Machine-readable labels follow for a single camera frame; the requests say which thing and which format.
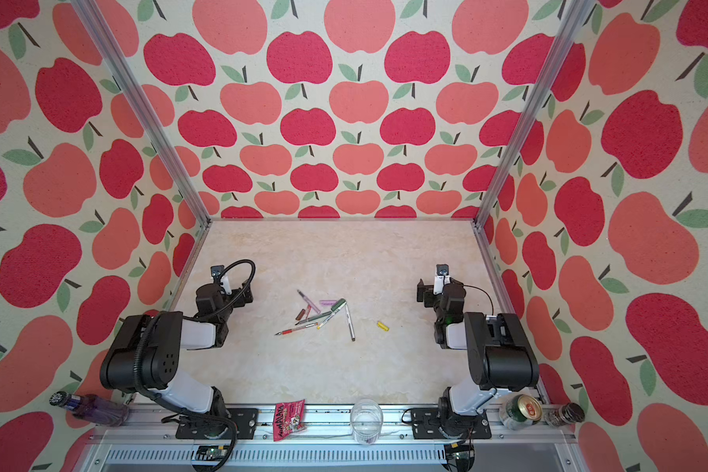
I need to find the red gel pen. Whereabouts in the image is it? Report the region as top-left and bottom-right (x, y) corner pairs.
(275, 324), (318, 336)

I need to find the green pen cap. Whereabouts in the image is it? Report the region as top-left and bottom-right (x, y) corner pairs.
(330, 298), (346, 313)

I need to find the green marker pen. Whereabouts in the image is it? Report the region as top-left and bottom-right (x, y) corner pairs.
(296, 311), (332, 326)

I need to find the aluminium front rail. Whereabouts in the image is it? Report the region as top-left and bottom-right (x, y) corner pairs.
(74, 404), (587, 471)

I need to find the pink snack packet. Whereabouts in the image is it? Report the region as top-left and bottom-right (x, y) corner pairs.
(273, 400), (306, 442)

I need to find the pink fountain pen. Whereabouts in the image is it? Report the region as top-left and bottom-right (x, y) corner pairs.
(296, 289), (322, 315)

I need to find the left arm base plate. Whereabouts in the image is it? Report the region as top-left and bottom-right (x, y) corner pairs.
(175, 407), (260, 442)

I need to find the right aluminium corner post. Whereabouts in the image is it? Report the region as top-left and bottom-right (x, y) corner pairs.
(472, 0), (595, 232)

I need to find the green drink can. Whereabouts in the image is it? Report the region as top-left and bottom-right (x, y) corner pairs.
(499, 393), (543, 430)

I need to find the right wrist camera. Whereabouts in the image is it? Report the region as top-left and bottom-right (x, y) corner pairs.
(433, 264), (452, 295)

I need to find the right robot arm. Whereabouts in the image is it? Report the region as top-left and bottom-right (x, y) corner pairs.
(416, 275), (539, 420)

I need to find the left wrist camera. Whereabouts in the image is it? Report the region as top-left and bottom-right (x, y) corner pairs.
(210, 265), (232, 295)

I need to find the right thin black cable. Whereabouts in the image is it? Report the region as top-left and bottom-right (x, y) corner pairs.
(463, 284), (496, 318)

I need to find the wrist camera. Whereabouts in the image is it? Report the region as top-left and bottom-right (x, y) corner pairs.
(210, 265), (232, 295)
(433, 264), (452, 295)

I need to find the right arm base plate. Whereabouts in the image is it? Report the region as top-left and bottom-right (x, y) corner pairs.
(402, 407), (492, 441)

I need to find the aluminium corner post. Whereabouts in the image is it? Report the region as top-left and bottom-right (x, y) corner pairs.
(472, 0), (595, 232)
(71, 0), (212, 229)

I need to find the white pen brown end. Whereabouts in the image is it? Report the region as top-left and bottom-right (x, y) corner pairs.
(345, 304), (356, 342)

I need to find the clear plastic cup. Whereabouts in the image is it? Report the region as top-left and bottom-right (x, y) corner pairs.
(350, 399), (384, 446)

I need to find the purple bottle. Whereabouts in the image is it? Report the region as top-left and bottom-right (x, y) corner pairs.
(49, 391), (130, 427)

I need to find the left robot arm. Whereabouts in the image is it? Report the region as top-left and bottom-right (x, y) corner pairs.
(100, 280), (254, 418)

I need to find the left aluminium corner post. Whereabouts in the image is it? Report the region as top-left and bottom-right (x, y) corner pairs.
(71, 0), (212, 229)

